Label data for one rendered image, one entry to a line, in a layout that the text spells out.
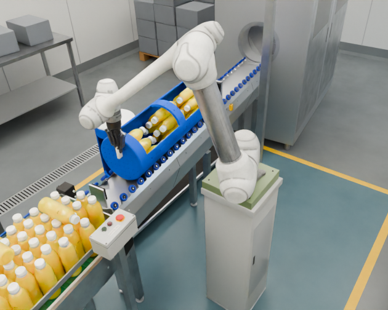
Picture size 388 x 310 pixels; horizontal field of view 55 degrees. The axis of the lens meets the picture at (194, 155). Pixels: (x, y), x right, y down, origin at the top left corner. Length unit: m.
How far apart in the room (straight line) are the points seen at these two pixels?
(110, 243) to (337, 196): 2.39
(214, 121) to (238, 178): 0.29
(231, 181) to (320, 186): 2.11
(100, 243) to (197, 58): 0.86
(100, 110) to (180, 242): 1.65
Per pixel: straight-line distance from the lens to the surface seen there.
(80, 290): 1.85
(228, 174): 1.62
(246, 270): 2.24
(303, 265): 2.98
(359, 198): 3.63
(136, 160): 2.01
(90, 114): 1.66
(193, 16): 5.33
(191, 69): 1.34
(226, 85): 3.18
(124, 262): 1.88
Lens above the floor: 2.31
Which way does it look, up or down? 36 degrees down
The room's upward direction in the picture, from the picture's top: 2 degrees counter-clockwise
